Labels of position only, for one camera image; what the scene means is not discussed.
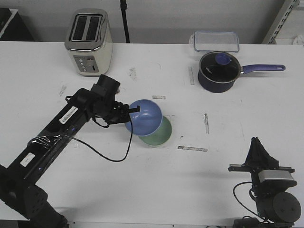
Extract blue bowl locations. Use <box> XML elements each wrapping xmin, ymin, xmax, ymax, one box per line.
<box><xmin>125</xmin><ymin>99</ymin><xmax>162</xmax><ymax>136</ymax></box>

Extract white crumpled cloth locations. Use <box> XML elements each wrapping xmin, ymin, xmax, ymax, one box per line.
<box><xmin>293</xmin><ymin>34</ymin><xmax>304</xmax><ymax>45</ymax></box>

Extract dark blue saucepan with handle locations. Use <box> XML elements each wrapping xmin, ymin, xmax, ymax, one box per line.
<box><xmin>198</xmin><ymin>51</ymin><xmax>286</xmax><ymax>93</ymax></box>

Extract green bowl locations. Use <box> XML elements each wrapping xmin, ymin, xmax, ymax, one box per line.
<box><xmin>139</xmin><ymin>116</ymin><xmax>172</xmax><ymax>146</ymax></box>

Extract clear plastic food container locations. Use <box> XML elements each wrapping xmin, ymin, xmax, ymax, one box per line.
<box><xmin>189</xmin><ymin>31</ymin><xmax>240</xmax><ymax>53</ymax></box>

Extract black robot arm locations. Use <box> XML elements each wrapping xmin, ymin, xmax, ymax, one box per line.
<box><xmin>228</xmin><ymin>137</ymin><xmax>301</xmax><ymax>228</ymax></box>
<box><xmin>0</xmin><ymin>75</ymin><xmax>140</xmax><ymax>228</ymax></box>

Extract cream and chrome toaster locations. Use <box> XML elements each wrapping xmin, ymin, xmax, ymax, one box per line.
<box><xmin>65</xmin><ymin>8</ymin><xmax>113</xmax><ymax>76</ymax></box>

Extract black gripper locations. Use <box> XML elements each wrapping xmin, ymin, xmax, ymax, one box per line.
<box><xmin>92</xmin><ymin>101</ymin><xmax>140</xmax><ymax>125</ymax></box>
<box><xmin>228</xmin><ymin>137</ymin><xmax>297</xmax><ymax>197</ymax></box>

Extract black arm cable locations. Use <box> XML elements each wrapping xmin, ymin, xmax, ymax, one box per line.
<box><xmin>54</xmin><ymin>117</ymin><xmax>133</xmax><ymax>163</ymax></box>
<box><xmin>232</xmin><ymin>181</ymin><xmax>262</xmax><ymax>223</ymax></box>

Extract grey metal shelf rack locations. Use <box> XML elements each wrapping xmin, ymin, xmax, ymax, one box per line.
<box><xmin>261</xmin><ymin>0</ymin><xmax>304</xmax><ymax>45</ymax></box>

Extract glass pot lid blue knob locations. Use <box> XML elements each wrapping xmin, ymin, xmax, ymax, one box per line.
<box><xmin>199</xmin><ymin>51</ymin><xmax>241</xmax><ymax>83</ymax></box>

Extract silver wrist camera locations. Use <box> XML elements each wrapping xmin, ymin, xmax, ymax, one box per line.
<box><xmin>258</xmin><ymin>170</ymin><xmax>294</xmax><ymax>183</ymax></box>

